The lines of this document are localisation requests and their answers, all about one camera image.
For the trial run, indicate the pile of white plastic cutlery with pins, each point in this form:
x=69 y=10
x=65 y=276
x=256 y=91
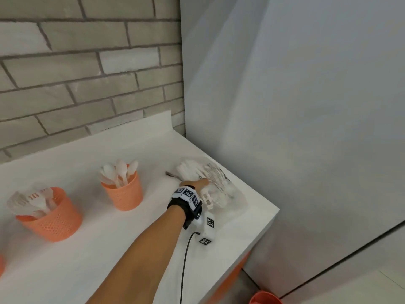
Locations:
x=189 y=167

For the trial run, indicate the person's right fingers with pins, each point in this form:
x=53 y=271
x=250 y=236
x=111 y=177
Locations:
x=204 y=182

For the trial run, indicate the orange perforated cup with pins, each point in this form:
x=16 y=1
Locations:
x=125 y=194
x=57 y=221

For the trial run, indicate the bunch of white plastic forks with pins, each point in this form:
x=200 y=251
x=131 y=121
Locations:
x=34 y=202

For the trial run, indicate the person's right forearm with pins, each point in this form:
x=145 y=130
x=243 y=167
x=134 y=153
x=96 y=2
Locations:
x=142 y=250

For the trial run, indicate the clear plastic bag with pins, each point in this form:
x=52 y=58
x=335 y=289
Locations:
x=232 y=199

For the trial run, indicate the person's right hand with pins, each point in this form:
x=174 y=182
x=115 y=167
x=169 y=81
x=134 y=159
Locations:
x=191 y=184

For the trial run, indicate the black wristband with marker blocks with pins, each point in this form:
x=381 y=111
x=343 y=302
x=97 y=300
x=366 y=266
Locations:
x=186 y=194

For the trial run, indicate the orange bin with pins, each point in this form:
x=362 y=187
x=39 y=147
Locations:
x=264 y=298

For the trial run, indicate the white wrist camera with markers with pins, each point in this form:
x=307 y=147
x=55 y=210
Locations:
x=209 y=229

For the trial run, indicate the bunch of white plastic spoons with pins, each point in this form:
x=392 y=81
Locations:
x=120 y=169

